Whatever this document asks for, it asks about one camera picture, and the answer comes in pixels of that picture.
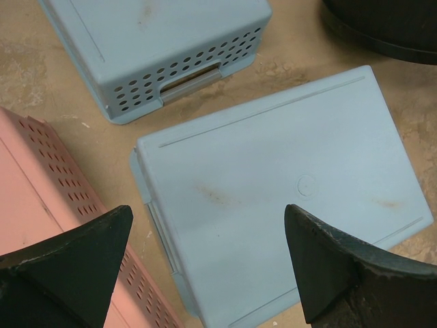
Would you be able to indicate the black ribbed round bin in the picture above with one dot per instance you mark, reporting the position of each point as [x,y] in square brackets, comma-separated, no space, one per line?
[404,30]

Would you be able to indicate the pink perforated plastic basket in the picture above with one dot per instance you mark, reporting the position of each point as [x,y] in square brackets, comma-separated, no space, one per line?
[45,193]

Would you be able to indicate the blue perforated basket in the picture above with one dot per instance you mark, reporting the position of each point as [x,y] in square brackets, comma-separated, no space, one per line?
[217,187]

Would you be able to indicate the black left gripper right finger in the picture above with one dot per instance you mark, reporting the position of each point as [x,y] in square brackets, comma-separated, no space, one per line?
[345,282]

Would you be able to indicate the blue perforated basket nested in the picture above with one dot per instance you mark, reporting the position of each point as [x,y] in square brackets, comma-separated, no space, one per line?
[138,56]

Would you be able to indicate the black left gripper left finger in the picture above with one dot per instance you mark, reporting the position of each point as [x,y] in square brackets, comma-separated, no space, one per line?
[66,280]

